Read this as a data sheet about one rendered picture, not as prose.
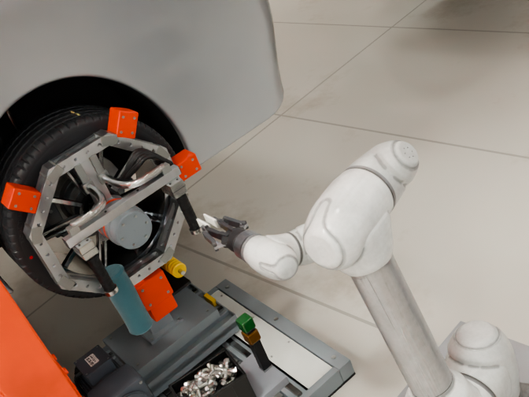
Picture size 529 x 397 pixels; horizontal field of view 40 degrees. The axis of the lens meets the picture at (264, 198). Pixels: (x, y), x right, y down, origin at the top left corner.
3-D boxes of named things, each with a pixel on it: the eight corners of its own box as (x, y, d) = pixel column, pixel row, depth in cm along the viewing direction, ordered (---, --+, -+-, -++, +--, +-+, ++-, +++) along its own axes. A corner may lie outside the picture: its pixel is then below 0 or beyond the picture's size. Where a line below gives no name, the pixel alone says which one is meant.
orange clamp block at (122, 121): (125, 134, 247) (128, 108, 245) (135, 139, 241) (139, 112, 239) (105, 133, 243) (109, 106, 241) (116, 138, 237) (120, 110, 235)
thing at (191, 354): (197, 296, 324) (189, 280, 318) (242, 329, 296) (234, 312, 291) (103, 367, 304) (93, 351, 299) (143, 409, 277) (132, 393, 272)
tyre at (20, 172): (177, 126, 286) (13, 82, 244) (209, 139, 268) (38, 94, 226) (131, 283, 294) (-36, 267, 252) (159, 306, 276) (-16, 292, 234)
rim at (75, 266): (155, 141, 282) (30, 110, 250) (185, 154, 265) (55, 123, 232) (119, 263, 288) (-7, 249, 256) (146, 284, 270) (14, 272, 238)
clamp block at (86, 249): (87, 243, 227) (80, 229, 224) (100, 252, 220) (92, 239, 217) (74, 252, 225) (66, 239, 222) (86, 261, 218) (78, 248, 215)
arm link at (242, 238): (272, 252, 212) (260, 246, 216) (262, 228, 207) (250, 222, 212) (249, 271, 208) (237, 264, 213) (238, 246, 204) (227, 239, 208)
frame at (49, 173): (197, 228, 274) (139, 104, 246) (207, 234, 269) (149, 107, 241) (75, 317, 254) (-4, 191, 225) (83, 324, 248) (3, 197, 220)
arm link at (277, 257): (241, 272, 207) (278, 260, 214) (274, 291, 195) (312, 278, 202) (240, 236, 203) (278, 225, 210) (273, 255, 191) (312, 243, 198)
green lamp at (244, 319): (249, 320, 216) (244, 311, 214) (257, 326, 213) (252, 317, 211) (238, 329, 215) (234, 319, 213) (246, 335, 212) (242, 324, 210)
